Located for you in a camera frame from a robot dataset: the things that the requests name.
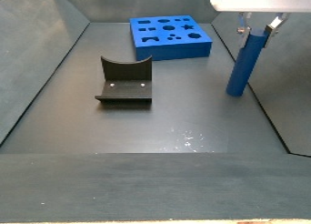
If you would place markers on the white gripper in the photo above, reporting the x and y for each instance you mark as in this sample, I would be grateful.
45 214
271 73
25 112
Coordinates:
283 6

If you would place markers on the blue round cylinder peg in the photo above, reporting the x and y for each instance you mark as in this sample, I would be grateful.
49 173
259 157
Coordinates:
246 61

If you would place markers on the blue foam shape board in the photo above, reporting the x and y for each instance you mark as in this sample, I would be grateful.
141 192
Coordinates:
168 37

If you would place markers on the black curved cradle stand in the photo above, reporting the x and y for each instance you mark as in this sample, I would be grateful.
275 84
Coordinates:
127 80

